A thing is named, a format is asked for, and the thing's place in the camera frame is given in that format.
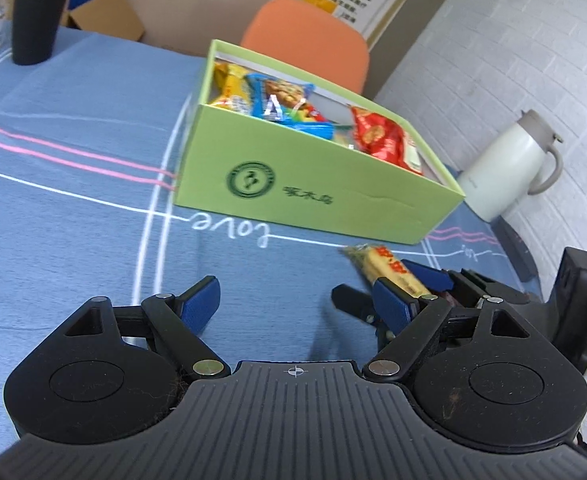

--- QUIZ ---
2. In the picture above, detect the red yellow biscuit pack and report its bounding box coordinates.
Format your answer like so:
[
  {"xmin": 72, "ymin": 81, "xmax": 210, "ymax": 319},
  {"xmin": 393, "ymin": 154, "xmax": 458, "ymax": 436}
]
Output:
[{"xmin": 342, "ymin": 244, "xmax": 431, "ymax": 298}]

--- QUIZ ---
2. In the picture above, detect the red snack bag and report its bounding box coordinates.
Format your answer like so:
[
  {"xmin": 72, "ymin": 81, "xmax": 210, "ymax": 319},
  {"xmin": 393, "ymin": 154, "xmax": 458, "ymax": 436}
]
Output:
[{"xmin": 350, "ymin": 106, "xmax": 423, "ymax": 176}]

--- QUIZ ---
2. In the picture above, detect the blue cookie pack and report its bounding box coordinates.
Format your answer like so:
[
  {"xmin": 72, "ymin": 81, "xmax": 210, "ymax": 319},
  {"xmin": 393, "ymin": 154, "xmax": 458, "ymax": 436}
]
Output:
[{"xmin": 246, "ymin": 74, "xmax": 335, "ymax": 140}]

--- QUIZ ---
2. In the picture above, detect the yellow cake snack pack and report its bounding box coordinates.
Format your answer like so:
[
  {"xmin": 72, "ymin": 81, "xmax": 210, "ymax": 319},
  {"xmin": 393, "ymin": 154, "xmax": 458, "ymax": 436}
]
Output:
[{"xmin": 210, "ymin": 61, "xmax": 252, "ymax": 115}]

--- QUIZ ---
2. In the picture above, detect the white thermos jug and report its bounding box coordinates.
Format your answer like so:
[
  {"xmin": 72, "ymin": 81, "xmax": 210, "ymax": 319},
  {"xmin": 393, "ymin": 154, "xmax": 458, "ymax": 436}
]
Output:
[{"xmin": 457, "ymin": 110, "xmax": 563, "ymax": 223}]

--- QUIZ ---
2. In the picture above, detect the orange chair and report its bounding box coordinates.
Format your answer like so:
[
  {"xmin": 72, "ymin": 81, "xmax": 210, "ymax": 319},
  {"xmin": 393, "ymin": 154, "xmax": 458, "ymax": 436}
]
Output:
[{"xmin": 240, "ymin": 0, "xmax": 369, "ymax": 93}]

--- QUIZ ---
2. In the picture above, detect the brown cardboard box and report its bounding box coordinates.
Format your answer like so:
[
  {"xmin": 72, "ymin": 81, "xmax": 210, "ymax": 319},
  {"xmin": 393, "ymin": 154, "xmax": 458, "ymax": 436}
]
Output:
[{"xmin": 58, "ymin": 0, "xmax": 144, "ymax": 41}]

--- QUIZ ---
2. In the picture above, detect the black tumbler cup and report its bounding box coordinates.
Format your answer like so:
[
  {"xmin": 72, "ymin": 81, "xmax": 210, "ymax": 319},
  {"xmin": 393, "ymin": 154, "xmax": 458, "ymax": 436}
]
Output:
[{"xmin": 11, "ymin": 0, "xmax": 66, "ymax": 66}]

